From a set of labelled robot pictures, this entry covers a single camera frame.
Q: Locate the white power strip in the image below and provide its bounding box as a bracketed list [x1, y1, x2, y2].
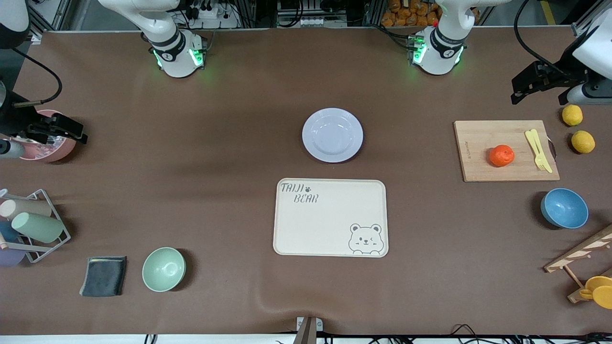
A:
[188, 0, 240, 30]

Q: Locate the purple cup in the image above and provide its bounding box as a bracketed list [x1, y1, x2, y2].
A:
[0, 247, 26, 267]

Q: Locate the dark grey folded cloth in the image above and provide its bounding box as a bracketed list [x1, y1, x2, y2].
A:
[79, 256, 128, 298]

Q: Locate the yellow plastic fork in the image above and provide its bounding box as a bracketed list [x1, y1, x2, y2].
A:
[525, 130, 550, 172]

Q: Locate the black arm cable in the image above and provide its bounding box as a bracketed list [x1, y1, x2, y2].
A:
[11, 47, 63, 108]
[514, 0, 577, 77]

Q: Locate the orange fruit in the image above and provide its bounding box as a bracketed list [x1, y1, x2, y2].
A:
[489, 144, 515, 168]

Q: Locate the wooden cutting board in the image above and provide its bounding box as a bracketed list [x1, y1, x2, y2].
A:
[453, 120, 560, 183]

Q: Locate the light green bowl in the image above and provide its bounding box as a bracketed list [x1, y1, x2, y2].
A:
[142, 247, 186, 292]

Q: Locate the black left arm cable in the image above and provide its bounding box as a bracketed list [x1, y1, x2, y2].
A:
[514, 0, 577, 77]

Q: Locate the blue cup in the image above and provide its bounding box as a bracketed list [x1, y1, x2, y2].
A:
[0, 220, 20, 243]

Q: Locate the pink bowl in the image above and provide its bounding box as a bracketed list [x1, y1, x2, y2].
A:
[9, 109, 77, 163]

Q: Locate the light green cup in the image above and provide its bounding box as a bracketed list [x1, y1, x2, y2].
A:
[11, 212, 65, 244]

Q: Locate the beige cup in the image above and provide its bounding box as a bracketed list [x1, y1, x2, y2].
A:
[0, 198, 53, 220]

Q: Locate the yellow mug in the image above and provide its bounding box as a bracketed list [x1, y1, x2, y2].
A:
[579, 276, 612, 310]

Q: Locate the white round plate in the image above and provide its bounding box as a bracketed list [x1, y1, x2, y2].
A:
[302, 107, 364, 163]

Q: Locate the cream bear print tray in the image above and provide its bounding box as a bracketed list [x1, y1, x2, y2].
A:
[273, 179, 389, 258]

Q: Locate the blue bowl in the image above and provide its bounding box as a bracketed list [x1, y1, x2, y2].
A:
[541, 188, 590, 230]

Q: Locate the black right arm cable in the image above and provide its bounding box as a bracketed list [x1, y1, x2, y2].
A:
[11, 47, 63, 108]

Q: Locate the brown table mat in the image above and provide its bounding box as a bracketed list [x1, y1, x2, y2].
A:
[0, 26, 612, 336]

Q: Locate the yellow lemon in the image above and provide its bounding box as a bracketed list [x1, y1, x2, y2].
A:
[562, 105, 584, 127]
[571, 130, 596, 154]

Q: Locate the grey wire cup rack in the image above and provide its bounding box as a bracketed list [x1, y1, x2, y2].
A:
[0, 188, 72, 264]

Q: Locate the wooden drying rack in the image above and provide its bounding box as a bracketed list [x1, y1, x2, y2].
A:
[544, 225, 612, 304]

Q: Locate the bag of orange fruits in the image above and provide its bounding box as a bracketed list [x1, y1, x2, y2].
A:
[381, 0, 443, 27]

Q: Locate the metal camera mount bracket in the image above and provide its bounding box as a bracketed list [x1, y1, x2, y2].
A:
[293, 316, 324, 344]

